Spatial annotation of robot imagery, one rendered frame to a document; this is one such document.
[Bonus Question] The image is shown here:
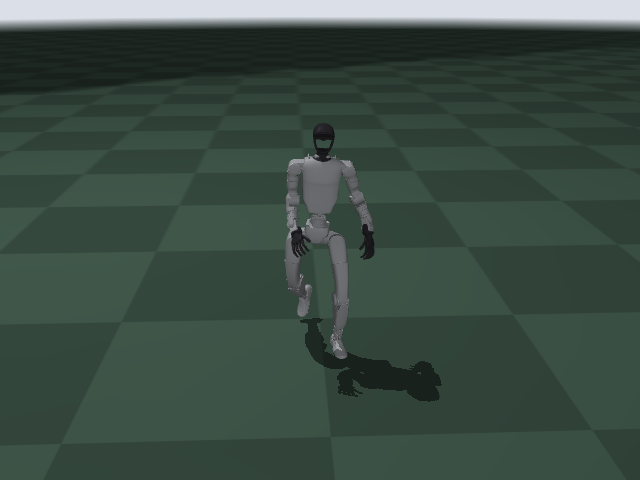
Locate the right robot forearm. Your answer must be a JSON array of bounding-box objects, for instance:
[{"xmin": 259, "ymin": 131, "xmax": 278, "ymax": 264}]
[{"xmin": 286, "ymin": 194, "xmax": 299, "ymax": 233}]

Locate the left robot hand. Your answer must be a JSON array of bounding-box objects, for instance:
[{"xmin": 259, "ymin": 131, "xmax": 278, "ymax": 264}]
[{"xmin": 359, "ymin": 224, "xmax": 375, "ymax": 260}]

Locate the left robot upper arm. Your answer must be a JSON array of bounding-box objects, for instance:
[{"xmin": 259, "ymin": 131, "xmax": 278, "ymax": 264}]
[{"xmin": 340, "ymin": 160, "xmax": 364, "ymax": 205}]

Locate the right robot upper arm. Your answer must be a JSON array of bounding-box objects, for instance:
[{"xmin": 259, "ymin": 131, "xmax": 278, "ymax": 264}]
[{"xmin": 287, "ymin": 159, "xmax": 304, "ymax": 206}]

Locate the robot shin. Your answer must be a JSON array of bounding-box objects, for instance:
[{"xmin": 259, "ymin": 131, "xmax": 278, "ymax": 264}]
[
  {"xmin": 287, "ymin": 280, "xmax": 307, "ymax": 300},
  {"xmin": 332, "ymin": 296, "xmax": 349, "ymax": 343}
]

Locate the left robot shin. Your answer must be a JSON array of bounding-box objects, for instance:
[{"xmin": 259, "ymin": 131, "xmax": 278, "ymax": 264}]
[{"xmin": 332, "ymin": 296, "xmax": 349, "ymax": 343}]

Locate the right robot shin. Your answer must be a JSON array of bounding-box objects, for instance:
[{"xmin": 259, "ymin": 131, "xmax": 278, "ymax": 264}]
[{"xmin": 287, "ymin": 280, "xmax": 307, "ymax": 300}]

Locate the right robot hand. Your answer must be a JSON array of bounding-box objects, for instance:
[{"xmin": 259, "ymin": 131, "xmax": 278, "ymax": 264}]
[{"xmin": 291, "ymin": 226, "xmax": 311, "ymax": 258}]

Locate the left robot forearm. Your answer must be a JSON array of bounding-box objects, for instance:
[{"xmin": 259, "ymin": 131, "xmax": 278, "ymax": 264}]
[{"xmin": 355, "ymin": 191, "xmax": 374, "ymax": 231}]

